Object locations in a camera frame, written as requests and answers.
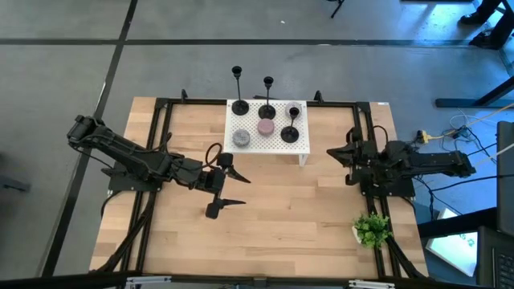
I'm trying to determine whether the white perforated metal shelf riser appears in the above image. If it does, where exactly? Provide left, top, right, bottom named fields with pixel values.
left=222, top=99, right=312, bottom=167

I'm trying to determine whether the black monitor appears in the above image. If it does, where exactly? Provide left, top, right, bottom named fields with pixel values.
left=496, top=120, right=514, bottom=238

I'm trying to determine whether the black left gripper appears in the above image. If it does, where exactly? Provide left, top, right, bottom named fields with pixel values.
left=194, top=152, right=251, bottom=220

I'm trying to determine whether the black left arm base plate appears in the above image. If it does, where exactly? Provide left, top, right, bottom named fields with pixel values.
left=102, top=164, right=164, bottom=193

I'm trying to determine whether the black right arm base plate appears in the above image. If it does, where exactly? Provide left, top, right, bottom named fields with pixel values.
left=359, top=176, right=417, bottom=198

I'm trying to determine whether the yellow cable plug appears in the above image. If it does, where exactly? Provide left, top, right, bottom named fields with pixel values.
left=416, top=130, right=437, bottom=145

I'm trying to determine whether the black desk leg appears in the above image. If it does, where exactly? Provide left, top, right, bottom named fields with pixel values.
left=435, top=75, right=514, bottom=108

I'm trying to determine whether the white tablet screen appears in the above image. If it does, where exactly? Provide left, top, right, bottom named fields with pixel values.
left=425, top=208, right=479, bottom=278

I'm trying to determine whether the pink speckled candle tin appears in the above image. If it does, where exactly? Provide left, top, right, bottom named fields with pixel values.
left=257, top=118, right=276, bottom=137

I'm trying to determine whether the medium black candlestick holder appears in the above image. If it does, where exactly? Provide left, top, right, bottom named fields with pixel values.
left=258, top=75, right=277, bottom=120

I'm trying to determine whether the dark laptop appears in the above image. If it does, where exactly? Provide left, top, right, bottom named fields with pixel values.
left=475, top=226, right=514, bottom=289

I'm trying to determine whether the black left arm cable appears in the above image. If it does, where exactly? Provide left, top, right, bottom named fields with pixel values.
left=206, top=142, right=224, bottom=169

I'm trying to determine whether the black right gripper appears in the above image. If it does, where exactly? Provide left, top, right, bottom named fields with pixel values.
left=327, top=128, right=382, bottom=185

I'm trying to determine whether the green plant in white pot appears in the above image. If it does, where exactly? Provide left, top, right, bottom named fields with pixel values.
left=352, top=211, right=394, bottom=249

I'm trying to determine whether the silver aluminium bracket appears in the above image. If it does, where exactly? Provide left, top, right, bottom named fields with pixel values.
left=124, top=275, right=173, bottom=288
left=348, top=279, right=397, bottom=289

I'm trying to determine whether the grey floor box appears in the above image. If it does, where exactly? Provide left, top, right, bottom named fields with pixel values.
left=0, top=176, right=32, bottom=193

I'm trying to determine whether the tall black candlestick holder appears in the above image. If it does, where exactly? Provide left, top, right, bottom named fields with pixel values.
left=230, top=65, right=251, bottom=117

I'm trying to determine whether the short black candlestick holder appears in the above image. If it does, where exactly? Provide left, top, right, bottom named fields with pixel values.
left=280, top=105, right=301, bottom=145

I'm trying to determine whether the black aluminium table frame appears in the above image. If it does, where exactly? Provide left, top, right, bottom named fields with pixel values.
left=90, top=88, right=429, bottom=289

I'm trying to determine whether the black tripod leg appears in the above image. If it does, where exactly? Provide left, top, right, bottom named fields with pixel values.
left=325, top=0, right=346, bottom=19

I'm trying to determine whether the person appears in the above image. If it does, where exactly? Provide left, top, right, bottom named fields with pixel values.
left=459, top=0, right=514, bottom=50

